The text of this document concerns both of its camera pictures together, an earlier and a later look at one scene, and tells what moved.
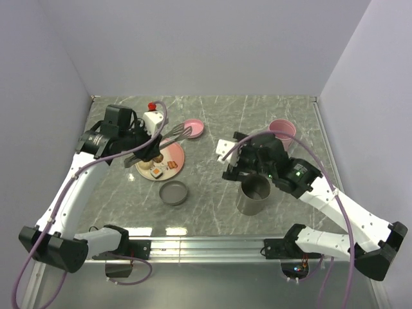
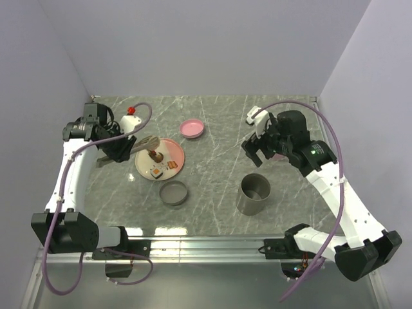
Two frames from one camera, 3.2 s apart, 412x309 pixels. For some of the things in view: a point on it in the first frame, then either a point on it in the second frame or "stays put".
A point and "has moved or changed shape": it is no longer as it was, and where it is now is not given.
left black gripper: x=150 y=150 → x=123 y=153
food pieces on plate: x=159 y=158 stays put
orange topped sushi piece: x=156 y=172 stays put
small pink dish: x=197 y=127 stays put
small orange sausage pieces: x=172 y=164 stays put
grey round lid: x=173 y=192 stays put
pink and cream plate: x=174 y=156 stays put
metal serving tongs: x=179 y=132 has moved or changed shape
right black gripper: x=234 y=172 → x=252 y=145
